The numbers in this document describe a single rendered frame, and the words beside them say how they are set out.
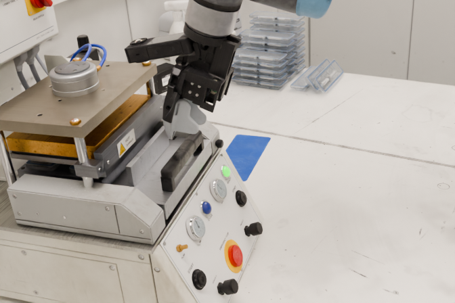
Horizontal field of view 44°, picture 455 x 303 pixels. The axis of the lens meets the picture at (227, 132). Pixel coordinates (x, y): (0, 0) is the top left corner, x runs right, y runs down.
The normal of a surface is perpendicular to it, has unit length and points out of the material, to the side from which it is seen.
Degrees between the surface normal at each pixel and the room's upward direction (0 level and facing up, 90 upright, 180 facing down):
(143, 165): 90
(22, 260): 90
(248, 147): 0
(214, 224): 65
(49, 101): 0
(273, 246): 0
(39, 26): 90
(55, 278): 90
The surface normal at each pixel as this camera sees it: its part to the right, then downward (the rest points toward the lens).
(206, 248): 0.83, -0.30
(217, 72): -0.31, 0.45
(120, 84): -0.07, -0.89
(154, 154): 0.95, 0.08
